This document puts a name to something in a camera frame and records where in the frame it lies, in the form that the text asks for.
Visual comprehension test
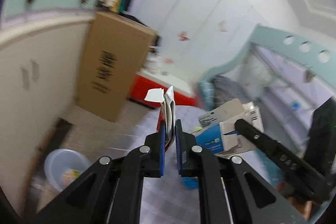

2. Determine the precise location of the white red paper box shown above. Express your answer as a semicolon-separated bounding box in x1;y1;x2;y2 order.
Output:
145;86;176;150

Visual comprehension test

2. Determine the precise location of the blue white carton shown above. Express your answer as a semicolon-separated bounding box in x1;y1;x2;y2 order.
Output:
193;98;264;157

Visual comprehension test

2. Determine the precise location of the light blue trash bin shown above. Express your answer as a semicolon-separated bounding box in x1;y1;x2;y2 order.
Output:
44;149;91;192

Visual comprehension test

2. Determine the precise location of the red white storage bench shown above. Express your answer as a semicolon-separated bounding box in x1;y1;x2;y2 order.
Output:
129;69;197;108

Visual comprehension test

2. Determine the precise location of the blue plaid pillow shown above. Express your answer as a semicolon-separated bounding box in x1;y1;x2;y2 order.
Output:
198;81;215;110

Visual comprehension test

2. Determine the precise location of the grey folded blanket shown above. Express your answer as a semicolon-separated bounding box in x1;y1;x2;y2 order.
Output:
212;76;251;107

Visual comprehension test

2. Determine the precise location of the grey checkered tablecloth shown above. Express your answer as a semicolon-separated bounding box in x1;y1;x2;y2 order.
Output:
109;106;301;223

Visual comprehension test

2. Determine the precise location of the large brown cardboard box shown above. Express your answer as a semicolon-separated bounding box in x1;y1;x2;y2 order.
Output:
76;12;157;122

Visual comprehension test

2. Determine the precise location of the pink butterfly sticker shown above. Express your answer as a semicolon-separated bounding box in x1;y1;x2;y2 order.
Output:
178;31;190;42

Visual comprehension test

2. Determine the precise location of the white cabinet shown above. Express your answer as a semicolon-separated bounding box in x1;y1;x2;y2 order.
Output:
1;16;93;213

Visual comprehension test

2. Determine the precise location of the teal bunk bed frame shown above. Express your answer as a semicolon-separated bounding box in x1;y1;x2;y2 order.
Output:
197;24;335;94

